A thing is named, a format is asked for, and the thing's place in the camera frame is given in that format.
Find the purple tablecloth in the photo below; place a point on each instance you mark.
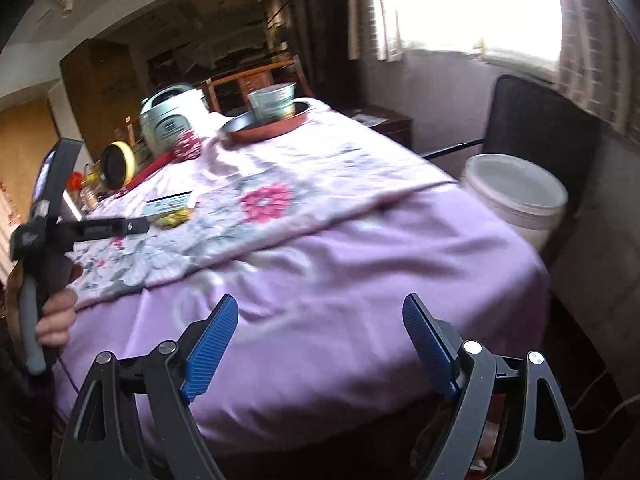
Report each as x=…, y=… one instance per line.
x=350, y=310

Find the tall dark cabinet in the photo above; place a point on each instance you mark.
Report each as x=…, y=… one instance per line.
x=327, y=35

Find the yellow rimmed black disc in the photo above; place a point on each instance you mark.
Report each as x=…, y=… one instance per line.
x=116, y=162

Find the floral cloth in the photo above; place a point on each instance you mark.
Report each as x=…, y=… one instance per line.
x=310, y=170

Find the flat printed card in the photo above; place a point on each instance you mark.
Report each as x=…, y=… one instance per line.
x=170, y=202

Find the small glass jar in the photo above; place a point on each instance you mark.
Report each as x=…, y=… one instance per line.
x=90, y=196

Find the red white patterned mug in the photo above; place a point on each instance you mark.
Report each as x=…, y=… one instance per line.
x=187, y=145

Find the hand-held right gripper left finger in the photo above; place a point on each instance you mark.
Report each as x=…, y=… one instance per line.
x=215, y=340

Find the black chair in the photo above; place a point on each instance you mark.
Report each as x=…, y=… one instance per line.
x=540, y=120

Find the yellow wrapper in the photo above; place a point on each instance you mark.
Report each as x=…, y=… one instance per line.
x=175, y=217

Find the pale green rice cooker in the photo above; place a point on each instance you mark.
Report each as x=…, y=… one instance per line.
x=165, y=120

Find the bright window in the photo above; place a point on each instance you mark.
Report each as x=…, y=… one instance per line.
x=465, y=5

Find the red frying pan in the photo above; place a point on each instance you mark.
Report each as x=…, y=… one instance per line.
x=260, y=132

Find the wooden chair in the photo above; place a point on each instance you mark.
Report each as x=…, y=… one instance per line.
x=240, y=74

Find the white plastic bucket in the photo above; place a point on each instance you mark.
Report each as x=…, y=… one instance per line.
x=512, y=195

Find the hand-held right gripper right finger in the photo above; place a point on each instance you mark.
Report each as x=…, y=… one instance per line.
x=430, y=345

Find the red stick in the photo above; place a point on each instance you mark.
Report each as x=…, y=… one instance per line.
x=150, y=167

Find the person's left hand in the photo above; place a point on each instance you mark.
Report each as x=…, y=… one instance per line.
x=57, y=320

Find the wooden door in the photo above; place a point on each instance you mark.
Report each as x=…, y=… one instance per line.
x=25, y=150

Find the dark wooden side table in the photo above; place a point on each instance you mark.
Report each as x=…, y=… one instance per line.
x=395, y=125

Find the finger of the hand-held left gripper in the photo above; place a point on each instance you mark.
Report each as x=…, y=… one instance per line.
x=107, y=227

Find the checked curtain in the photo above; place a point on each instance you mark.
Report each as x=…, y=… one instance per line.
x=372, y=10
x=595, y=45

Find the wooden cabinet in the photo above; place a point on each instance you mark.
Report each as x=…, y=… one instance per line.
x=100, y=95

